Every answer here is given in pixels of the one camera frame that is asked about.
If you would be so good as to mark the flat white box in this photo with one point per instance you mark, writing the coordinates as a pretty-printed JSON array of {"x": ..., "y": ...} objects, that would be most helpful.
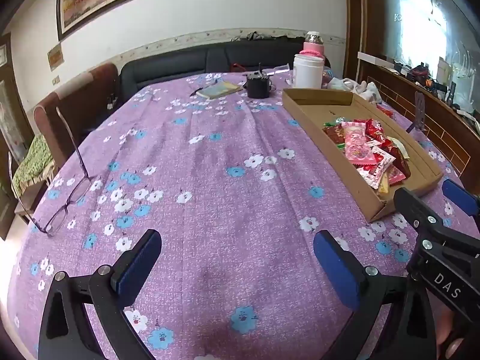
[{"x": 371, "y": 58}]

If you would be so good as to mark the small tan wall plaque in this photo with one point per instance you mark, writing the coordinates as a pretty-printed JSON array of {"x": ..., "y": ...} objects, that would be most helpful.
[{"x": 54, "y": 57}]

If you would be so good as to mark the wooden sideboard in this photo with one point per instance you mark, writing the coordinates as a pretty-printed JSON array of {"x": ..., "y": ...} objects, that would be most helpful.
[{"x": 442, "y": 135}]

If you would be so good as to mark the crumpled white cloth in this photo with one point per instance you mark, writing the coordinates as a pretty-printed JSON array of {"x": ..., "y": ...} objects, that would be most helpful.
[{"x": 369, "y": 90}]

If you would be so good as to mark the brown upholstered chair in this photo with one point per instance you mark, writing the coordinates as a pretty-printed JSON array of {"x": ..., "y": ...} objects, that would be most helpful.
[{"x": 75, "y": 105}]

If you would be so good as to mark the pile of mixed candy packets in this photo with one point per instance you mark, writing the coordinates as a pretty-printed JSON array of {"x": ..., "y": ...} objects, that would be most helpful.
[{"x": 367, "y": 157}]

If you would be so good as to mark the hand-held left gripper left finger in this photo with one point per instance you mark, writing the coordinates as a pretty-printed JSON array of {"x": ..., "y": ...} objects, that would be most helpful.
[{"x": 142, "y": 262}]

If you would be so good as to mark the black sofa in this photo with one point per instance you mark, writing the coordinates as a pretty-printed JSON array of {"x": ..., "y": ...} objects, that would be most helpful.
[{"x": 168, "y": 63}]

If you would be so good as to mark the black cup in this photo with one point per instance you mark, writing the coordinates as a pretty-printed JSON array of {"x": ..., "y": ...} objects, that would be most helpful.
[{"x": 258, "y": 88}]

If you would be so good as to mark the dark cloth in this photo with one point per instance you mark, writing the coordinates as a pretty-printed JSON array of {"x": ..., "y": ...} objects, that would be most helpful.
[{"x": 258, "y": 36}]

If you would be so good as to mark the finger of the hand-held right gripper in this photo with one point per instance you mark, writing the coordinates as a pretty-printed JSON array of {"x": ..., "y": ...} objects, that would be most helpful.
[
  {"x": 457, "y": 195},
  {"x": 412, "y": 204}
]

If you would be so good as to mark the clear plastic wrapper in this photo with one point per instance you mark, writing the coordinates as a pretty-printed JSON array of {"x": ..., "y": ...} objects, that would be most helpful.
[{"x": 279, "y": 69}]

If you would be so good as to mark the bright window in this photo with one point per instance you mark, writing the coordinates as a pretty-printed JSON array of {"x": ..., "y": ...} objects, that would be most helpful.
[{"x": 420, "y": 26}]

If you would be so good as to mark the black pen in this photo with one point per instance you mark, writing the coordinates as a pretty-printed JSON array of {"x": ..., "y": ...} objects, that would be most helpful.
[{"x": 195, "y": 92}]

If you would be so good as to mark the green patterned cloth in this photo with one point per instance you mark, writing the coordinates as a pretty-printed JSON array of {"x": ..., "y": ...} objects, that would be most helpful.
[{"x": 33, "y": 161}]

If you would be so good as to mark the purple floral tablecloth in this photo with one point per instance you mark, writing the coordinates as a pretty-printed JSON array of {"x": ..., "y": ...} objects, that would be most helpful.
[{"x": 225, "y": 213}]

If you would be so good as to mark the purple frame eyeglasses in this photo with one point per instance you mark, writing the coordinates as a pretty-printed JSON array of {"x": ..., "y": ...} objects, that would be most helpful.
[{"x": 71, "y": 198}]

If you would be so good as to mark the blue printed pouch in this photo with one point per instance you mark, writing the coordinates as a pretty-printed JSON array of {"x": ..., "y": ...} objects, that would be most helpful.
[{"x": 328, "y": 74}]

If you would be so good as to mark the white plastic jar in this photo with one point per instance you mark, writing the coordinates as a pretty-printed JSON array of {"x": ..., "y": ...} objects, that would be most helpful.
[{"x": 307, "y": 73}]

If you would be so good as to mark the red bag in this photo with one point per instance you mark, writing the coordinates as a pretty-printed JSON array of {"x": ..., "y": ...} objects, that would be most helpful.
[{"x": 238, "y": 67}]

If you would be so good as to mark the dark phone stand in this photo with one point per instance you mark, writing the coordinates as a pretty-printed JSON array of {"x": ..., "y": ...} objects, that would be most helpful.
[{"x": 420, "y": 107}]

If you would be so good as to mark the pink thermos bottle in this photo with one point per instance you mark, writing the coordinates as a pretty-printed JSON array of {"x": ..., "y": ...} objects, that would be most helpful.
[{"x": 313, "y": 47}]

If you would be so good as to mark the red black tool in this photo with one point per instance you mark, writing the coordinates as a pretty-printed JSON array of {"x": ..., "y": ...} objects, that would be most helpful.
[{"x": 422, "y": 71}]

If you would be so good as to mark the cardboard box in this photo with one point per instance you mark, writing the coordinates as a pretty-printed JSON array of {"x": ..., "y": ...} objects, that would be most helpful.
[{"x": 318, "y": 105}]

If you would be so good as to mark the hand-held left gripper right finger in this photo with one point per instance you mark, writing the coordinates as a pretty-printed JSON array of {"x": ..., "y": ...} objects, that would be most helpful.
[{"x": 337, "y": 266}]

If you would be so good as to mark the loose red candy wrapper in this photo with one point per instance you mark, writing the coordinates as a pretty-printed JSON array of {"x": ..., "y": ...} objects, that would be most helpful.
[{"x": 384, "y": 110}]

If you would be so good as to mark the person's right hand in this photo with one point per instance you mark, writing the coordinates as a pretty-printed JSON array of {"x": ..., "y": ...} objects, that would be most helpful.
[{"x": 446, "y": 326}]

